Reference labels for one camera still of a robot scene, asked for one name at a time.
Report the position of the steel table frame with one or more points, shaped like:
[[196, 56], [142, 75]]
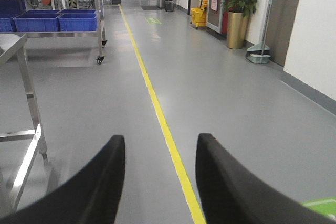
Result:
[[22, 134]]

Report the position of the yellow mop bucket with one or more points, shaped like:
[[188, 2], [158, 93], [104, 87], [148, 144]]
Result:
[[199, 14]]

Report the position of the gold planter with plant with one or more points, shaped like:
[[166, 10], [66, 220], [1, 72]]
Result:
[[239, 12]]

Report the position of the black waste bin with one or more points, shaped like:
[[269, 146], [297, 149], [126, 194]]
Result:
[[169, 6]]

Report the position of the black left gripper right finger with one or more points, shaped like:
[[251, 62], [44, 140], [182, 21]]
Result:
[[230, 193]]

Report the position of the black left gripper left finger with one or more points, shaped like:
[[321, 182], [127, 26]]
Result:
[[91, 196]]

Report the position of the steel cart with bins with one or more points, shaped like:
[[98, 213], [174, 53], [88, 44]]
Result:
[[55, 23]]

